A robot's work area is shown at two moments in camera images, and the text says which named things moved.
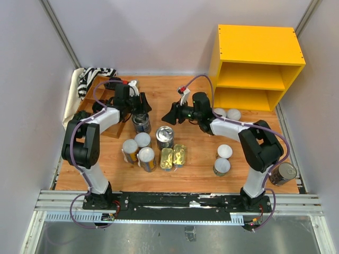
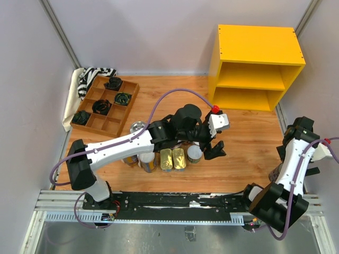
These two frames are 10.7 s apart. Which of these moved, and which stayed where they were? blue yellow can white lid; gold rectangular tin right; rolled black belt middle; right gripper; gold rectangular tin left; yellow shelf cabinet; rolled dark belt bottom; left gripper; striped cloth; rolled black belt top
Moved: left gripper; right gripper
Stayed: rolled dark belt bottom; striped cloth; gold rectangular tin left; yellow shelf cabinet; gold rectangular tin right; blue yellow can white lid; rolled black belt top; rolled black belt middle
